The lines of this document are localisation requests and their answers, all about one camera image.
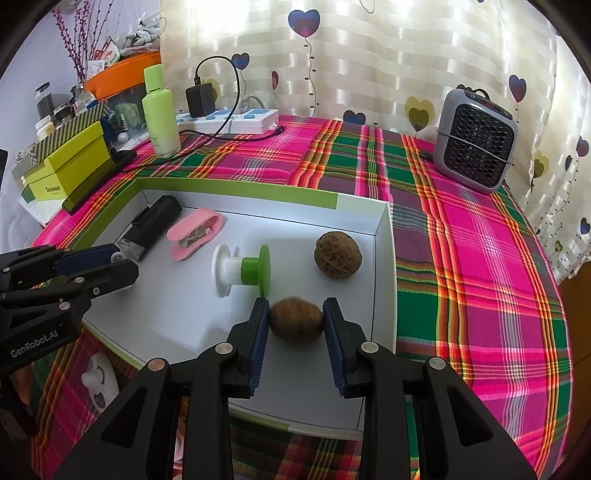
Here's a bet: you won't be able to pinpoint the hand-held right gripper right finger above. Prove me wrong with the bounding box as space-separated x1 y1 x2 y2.
322 296 539 480

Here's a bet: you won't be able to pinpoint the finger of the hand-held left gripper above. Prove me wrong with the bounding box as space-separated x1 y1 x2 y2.
25 259 139 325
0 244 119 289

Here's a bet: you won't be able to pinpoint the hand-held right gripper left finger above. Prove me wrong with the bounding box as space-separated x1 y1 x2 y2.
54 296 271 480

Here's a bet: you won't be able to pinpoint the brown walnut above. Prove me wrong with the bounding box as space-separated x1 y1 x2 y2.
314 232 362 278
269 298 324 344

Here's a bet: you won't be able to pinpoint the green and white cardboard box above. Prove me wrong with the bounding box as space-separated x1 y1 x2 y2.
74 178 398 435

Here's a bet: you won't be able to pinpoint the green and white spool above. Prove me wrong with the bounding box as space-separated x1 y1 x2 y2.
211 244 271 298

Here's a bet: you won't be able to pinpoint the panda shaped black white gadget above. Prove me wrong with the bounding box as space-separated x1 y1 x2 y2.
81 353 121 409

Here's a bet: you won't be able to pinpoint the black massager with white ball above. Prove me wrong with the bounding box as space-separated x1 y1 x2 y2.
115 195 183 261

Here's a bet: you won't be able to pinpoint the pink clip with dark slot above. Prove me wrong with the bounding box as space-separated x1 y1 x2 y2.
166 209 228 261

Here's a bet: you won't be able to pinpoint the white side table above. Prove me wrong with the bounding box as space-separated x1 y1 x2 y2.
16 194 63 228

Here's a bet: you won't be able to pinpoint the black smartphone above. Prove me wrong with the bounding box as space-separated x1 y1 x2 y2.
62 150 138 214

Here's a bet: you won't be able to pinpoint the yellow-green cardboard box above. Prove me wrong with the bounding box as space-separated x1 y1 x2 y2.
23 121 114 204

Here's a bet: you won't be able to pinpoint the chevron patterned box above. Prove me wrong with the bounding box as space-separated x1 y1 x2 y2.
14 102 112 171

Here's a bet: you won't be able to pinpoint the pink green plaid tablecloth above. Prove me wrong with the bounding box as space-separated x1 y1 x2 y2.
30 113 571 480

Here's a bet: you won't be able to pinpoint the pale green packet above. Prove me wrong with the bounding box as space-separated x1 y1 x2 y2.
115 102 139 132

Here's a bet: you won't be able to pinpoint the light green bottle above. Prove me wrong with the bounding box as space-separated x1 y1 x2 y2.
141 65 182 159

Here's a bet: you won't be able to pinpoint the dark glass jar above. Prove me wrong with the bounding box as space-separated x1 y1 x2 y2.
34 82 52 118

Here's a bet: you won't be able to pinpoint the orange storage box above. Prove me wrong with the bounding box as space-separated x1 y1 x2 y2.
83 51 162 102

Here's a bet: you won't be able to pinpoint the black charger plug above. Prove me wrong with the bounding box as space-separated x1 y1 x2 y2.
185 83 217 118

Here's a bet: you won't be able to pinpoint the bundle of paper cards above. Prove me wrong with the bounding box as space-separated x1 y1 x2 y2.
85 39 122 79

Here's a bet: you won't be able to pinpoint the pink blossom branches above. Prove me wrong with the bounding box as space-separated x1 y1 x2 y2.
51 0 121 93

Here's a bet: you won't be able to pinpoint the white power strip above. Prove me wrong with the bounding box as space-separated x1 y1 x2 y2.
175 107 280 136

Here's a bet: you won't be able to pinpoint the white plastic bags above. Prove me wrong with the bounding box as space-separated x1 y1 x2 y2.
121 18 161 52

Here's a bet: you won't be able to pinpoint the grey desk heater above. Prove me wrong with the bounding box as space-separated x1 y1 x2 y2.
433 88 515 193

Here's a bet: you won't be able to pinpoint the heart print curtain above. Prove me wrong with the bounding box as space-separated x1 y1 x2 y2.
159 0 591 287

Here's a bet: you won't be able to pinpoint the black charger cable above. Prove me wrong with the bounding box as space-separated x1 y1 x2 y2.
178 55 284 139

